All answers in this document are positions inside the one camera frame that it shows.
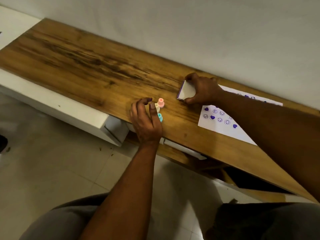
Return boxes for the person's left forearm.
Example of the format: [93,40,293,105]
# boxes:
[79,141,163,240]

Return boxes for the white drawer front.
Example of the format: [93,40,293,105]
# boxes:
[160,137,208,161]

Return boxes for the white cabinet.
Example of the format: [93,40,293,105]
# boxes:
[0,5,130,148]

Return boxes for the person's right hand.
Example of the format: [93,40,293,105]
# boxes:
[184,73,225,105]

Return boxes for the person's right forearm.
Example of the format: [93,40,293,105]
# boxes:
[216,90,320,201]

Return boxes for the person's left hand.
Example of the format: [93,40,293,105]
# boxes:
[129,97,163,145]

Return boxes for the small white cardboard box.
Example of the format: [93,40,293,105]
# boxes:
[176,80,197,101]

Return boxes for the grey trousers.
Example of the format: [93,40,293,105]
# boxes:
[19,193,320,240]

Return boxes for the white paper with purple stamps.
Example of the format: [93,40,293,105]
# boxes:
[197,84,283,146]

